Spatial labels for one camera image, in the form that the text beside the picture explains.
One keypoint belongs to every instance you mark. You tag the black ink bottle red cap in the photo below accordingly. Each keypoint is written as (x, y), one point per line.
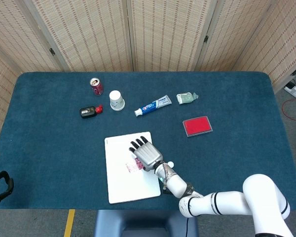
(88, 111)

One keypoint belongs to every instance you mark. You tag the white rectangular board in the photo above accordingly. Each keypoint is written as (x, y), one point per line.
(123, 182)

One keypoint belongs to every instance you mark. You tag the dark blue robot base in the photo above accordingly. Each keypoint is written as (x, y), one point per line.
(145, 223)

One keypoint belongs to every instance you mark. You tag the blue white toothpaste tube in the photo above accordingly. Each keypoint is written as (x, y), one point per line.
(153, 106)

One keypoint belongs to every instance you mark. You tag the black screen hinge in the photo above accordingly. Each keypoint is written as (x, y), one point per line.
(206, 39)
(52, 51)

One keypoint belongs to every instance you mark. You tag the red ink pad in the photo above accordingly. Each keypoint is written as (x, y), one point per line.
(197, 126)

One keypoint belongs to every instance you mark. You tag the bamboo folding screen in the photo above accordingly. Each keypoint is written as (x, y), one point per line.
(88, 34)

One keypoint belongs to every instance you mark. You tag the small white round cap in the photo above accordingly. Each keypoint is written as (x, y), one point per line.
(171, 163)

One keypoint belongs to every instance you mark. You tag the pink patterned card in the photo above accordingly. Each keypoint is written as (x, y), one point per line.
(133, 166)

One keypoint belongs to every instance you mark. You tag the small green bottle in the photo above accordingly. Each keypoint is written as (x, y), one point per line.
(186, 98)

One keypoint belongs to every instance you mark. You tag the red soda can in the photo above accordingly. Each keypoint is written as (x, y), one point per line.
(96, 87)

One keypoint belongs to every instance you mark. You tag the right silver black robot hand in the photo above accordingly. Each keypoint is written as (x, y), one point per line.
(148, 154)

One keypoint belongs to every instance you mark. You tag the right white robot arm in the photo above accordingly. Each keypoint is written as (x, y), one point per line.
(261, 195)

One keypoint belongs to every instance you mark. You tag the dark blue table cloth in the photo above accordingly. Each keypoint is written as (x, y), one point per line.
(51, 148)

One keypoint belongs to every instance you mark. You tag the upturned white paper cup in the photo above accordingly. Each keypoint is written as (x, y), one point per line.
(116, 100)

